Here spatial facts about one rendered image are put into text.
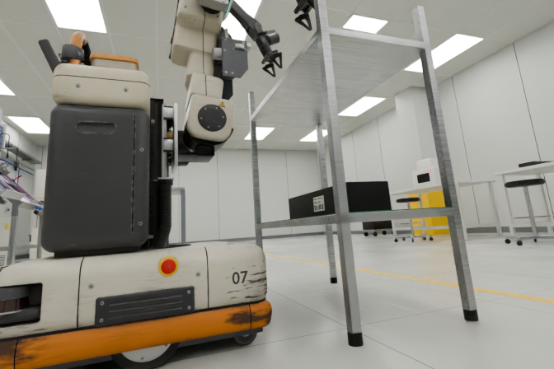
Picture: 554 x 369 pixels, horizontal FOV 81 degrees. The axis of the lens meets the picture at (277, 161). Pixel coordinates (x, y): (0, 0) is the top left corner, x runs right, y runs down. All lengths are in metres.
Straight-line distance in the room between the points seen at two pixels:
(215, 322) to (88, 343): 0.29
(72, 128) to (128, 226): 0.30
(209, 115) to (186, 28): 0.37
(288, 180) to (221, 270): 10.41
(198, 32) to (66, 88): 0.56
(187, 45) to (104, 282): 0.87
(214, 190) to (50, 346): 9.76
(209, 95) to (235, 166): 9.63
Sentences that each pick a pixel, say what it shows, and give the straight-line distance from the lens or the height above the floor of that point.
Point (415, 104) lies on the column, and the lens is 7.31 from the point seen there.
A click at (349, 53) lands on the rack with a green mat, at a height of 0.92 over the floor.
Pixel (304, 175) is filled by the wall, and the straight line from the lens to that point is 11.57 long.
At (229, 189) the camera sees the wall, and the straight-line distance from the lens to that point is 10.67.
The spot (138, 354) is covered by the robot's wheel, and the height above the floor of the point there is 0.04.
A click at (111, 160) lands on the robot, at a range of 0.99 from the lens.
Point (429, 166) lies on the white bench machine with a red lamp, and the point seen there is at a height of 1.12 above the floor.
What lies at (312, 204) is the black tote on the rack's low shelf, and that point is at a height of 0.41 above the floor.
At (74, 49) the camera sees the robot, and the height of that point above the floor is 0.90.
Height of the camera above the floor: 0.32
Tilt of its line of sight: 12 degrees up
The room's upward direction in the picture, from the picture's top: 4 degrees counter-clockwise
